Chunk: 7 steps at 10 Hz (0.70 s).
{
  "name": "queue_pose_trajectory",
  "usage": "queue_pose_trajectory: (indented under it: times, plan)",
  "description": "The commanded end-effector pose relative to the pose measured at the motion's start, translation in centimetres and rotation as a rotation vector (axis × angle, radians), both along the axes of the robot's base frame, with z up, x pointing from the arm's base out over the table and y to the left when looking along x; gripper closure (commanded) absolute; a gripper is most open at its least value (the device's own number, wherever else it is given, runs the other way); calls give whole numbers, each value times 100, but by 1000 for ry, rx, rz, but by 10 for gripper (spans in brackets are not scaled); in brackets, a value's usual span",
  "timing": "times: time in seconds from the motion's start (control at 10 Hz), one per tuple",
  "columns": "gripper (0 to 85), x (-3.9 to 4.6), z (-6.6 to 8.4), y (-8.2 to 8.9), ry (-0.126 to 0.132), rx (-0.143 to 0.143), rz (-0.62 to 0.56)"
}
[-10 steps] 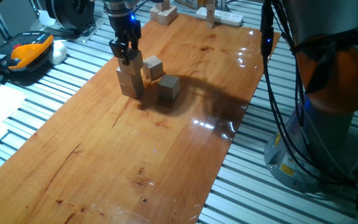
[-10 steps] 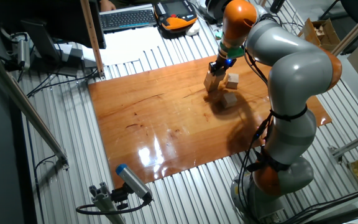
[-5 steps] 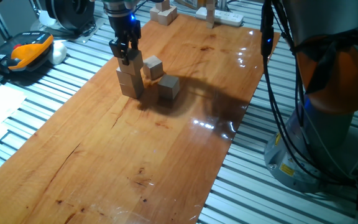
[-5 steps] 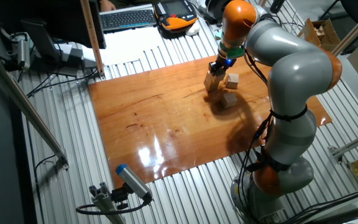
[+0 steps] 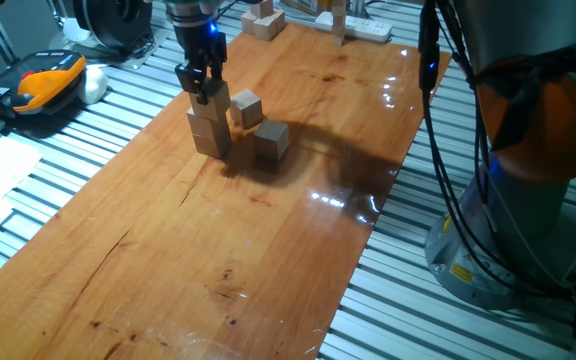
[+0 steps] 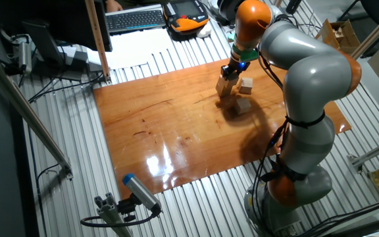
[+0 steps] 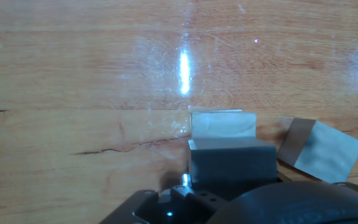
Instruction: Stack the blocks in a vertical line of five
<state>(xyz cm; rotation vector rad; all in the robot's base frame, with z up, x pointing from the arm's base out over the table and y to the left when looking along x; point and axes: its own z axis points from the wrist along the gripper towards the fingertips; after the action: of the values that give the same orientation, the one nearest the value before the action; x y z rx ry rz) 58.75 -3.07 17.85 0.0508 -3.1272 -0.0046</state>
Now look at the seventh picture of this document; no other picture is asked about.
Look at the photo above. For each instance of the varnished wooden board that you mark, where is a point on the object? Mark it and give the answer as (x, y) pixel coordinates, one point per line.
(73, 77)

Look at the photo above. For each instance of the light wooden cube block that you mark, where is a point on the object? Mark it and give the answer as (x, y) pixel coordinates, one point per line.
(222, 124)
(232, 161)
(325, 152)

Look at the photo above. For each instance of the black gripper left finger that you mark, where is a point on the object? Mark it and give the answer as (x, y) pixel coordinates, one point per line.
(204, 197)

